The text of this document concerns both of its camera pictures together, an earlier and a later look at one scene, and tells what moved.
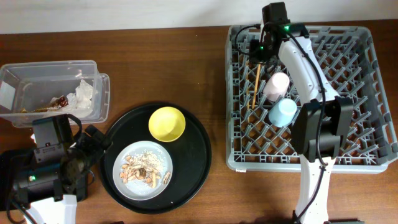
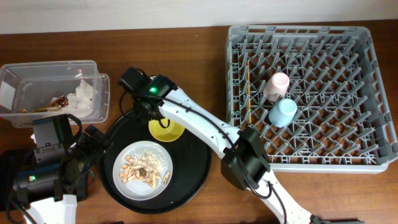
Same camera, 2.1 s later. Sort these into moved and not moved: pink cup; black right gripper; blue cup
Moved: black right gripper
Not moved: blue cup; pink cup
